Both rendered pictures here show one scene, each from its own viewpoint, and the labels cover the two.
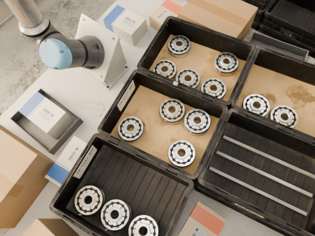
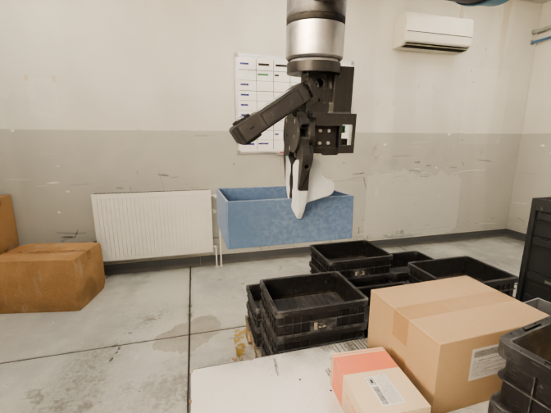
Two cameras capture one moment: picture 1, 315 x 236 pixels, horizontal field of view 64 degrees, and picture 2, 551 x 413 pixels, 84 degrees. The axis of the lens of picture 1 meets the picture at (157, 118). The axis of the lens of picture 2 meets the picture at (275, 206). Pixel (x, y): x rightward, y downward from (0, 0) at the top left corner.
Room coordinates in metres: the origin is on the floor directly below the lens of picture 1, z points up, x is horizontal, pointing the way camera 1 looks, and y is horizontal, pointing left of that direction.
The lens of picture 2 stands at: (0.93, 0.38, 1.22)
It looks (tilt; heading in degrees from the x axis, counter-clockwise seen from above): 12 degrees down; 298
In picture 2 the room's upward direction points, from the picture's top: straight up
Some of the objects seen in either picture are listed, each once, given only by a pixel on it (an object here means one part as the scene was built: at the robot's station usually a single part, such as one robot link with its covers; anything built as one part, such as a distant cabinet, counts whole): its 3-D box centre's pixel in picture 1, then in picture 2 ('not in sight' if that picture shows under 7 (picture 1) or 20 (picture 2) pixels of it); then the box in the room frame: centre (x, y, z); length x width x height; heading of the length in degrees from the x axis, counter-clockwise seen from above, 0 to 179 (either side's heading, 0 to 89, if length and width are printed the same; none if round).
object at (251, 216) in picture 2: not in sight; (279, 211); (1.16, -0.08, 1.10); 0.20 x 0.15 x 0.07; 44
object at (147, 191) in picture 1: (124, 196); not in sight; (0.11, 0.17, 0.87); 0.40 x 0.30 x 0.11; 52
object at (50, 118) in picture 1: (45, 114); not in sight; (0.56, 0.50, 0.75); 0.20 x 0.12 x 0.09; 43
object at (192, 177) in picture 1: (162, 120); not in sight; (0.35, -0.02, 0.92); 0.40 x 0.30 x 0.02; 52
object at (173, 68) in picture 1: (164, 70); not in sight; (0.60, -0.07, 0.86); 0.10 x 0.10 x 0.01
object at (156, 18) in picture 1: (168, 17); (374, 393); (1.00, -0.16, 0.74); 0.16 x 0.12 x 0.07; 129
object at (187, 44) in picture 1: (179, 44); not in sight; (0.71, -0.16, 0.86); 0.10 x 0.10 x 0.01
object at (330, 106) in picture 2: not in sight; (316, 111); (1.08, -0.03, 1.26); 0.09 x 0.08 x 0.12; 42
